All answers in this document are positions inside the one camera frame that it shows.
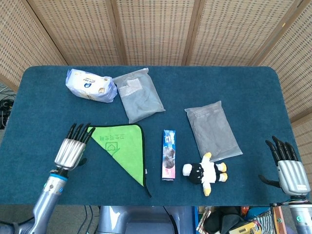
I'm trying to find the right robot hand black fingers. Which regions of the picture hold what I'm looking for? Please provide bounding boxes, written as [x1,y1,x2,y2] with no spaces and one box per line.
[258,136,312,196]

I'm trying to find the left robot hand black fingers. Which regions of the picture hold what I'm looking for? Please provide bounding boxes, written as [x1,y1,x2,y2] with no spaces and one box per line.
[54,123,96,171]

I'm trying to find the grey and green microfiber cloth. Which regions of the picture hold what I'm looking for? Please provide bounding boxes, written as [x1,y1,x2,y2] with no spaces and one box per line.
[87,123,152,198]

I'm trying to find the brown wooden box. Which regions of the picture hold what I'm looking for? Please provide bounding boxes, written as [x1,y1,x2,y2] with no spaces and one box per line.
[270,203,286,234]

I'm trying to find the black white striped item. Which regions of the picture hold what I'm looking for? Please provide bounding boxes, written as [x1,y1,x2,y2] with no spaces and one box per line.
[253,211,274,233]

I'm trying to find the yellow black tool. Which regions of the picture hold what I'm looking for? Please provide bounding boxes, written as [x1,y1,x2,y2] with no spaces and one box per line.
[233,223,263,234]

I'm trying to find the white purple tissue pack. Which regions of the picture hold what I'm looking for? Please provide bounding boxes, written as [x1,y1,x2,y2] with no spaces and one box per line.
[65,68,118,103]

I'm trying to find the black bag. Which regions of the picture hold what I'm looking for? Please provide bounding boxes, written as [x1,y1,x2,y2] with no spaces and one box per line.
[204,209,246,234]

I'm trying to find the frosted bag with blue-grey towel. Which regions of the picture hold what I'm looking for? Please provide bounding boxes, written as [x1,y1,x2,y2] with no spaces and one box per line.
[113,68,166,124]

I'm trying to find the black and white plush toy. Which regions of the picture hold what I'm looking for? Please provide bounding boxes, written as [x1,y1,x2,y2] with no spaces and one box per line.
[182,152,229,197]

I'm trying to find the frosted bag with grey towel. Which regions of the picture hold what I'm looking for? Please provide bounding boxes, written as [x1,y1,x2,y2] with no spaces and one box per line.
[184,100,244,162]

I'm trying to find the blue cookie box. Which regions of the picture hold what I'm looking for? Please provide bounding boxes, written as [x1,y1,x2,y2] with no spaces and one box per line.
[161,129,176,182]

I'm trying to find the grey-blue robot torso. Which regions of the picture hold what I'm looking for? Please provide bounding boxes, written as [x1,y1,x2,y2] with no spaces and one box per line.
[97,206,195,234]

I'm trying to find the teal carpet table cover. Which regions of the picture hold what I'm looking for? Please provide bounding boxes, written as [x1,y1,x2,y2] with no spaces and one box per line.
[0,65,305,206]

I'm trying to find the wooden rattan folding screen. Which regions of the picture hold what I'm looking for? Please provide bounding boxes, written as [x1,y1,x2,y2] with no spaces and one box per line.
[0,0,312,176]

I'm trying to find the black cable bundle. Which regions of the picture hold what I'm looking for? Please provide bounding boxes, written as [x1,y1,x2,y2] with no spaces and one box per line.
[0,89,15,130]

